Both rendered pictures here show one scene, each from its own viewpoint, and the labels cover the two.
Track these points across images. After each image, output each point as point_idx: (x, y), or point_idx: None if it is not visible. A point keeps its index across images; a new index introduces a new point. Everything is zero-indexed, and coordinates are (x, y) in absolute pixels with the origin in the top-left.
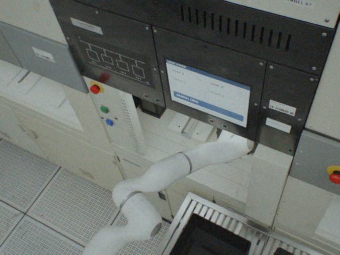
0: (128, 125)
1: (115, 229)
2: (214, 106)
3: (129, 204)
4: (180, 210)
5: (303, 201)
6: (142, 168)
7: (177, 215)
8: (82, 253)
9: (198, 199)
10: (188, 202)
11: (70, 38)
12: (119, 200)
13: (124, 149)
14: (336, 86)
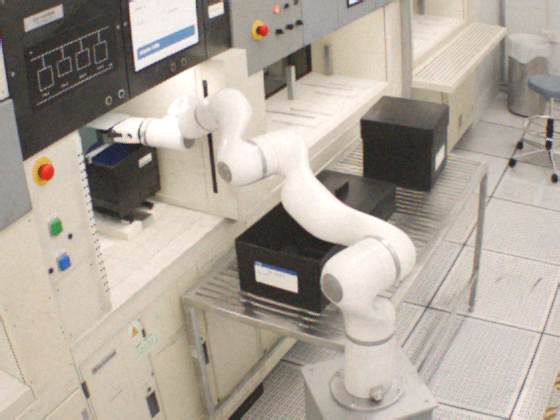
0: (86, 230)
1: (294, 167)
2: (173, 34)
3: (262, 141)
4: (211, 303)
5: (252, 120)
6: (118, 354)
7: (218, 306)
8: (323, 215)
9: (196, 286)
10: (198, 296)
11: (16, 71)
12: (253, 152)
13: (90, 330)
14: None
